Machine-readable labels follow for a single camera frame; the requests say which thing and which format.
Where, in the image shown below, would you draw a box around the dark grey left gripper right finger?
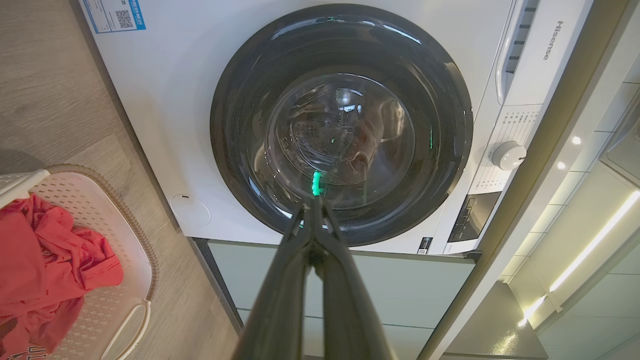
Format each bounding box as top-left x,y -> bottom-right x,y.
314,198 -> 397,360

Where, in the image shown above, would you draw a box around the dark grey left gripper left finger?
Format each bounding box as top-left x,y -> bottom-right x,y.
231,197 -> 318,360

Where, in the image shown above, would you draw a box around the white perforated laundry basket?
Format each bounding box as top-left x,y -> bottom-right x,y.
0,164 -> 160,360

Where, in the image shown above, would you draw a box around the round white filter cover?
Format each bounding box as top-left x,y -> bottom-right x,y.
170,194 -> 212,227

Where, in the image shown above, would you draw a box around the black washing machine display panel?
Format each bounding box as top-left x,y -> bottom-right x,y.
447,191 -> 502,244

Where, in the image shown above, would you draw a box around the white front-load washing machine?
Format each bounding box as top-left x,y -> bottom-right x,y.
78,0 -> 596,256

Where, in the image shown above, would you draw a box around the white washing machine dial knob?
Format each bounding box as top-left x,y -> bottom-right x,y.
491,140 -> 528,171

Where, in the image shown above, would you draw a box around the red white sports jersey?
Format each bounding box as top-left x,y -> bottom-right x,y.
0,194 -> 124,360

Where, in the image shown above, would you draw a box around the dark round washing machine door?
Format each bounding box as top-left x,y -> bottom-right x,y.
210,4 -> 474,247

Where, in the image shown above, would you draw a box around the warm white LED light strip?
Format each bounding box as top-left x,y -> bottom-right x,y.
517,190 -> 640,329

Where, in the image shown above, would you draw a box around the white detergent drawer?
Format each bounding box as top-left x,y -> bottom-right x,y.
495,0 -> 594,107

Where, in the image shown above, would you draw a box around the blue white energy label sticker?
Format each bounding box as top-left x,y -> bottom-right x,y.
80,0 -> 147,34

